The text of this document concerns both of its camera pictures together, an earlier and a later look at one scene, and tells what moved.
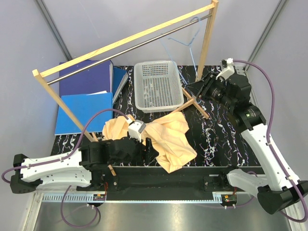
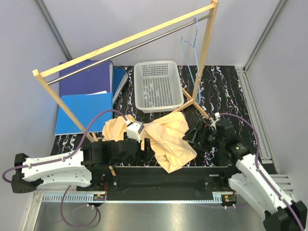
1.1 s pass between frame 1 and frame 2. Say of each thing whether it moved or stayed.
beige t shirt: stayed
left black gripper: stayed
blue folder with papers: stayed
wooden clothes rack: stayed
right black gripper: moved
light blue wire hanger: moved
